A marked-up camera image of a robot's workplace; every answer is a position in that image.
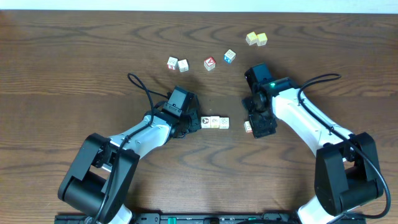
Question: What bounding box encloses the wooden block blue T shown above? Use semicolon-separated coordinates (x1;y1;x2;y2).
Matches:
177;59;189;72

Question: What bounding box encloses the wooden block green picture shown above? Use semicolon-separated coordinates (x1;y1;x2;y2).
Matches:
244;121;252;133

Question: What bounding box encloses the wooden block red 3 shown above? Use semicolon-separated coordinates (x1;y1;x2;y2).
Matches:
167;57;178;70

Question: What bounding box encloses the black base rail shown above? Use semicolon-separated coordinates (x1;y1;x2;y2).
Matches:
54;212;366;224

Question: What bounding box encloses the yellow wooden block left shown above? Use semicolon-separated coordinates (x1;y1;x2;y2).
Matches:
246;32;258;45

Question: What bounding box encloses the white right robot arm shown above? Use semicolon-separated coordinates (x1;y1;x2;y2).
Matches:
243;73;391;223

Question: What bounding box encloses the wooden block letter Y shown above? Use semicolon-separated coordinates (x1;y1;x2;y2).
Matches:
219;117;229;129

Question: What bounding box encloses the wooden block red A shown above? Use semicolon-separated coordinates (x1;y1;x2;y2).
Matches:
204;57;216;71

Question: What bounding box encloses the yellow wooden block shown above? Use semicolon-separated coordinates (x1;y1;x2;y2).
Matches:
257;33;268;46
246;32;258;45

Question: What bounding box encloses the yellow wooden block right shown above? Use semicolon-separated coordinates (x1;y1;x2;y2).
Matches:
257;33;268;46

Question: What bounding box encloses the wooden block green edge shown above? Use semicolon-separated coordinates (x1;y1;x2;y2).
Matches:
210;116;220;129

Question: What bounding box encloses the wooden block blue X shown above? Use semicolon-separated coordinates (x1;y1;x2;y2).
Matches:
224;49;236;63

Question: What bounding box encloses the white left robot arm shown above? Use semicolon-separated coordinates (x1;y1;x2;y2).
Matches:
58;108;201;223

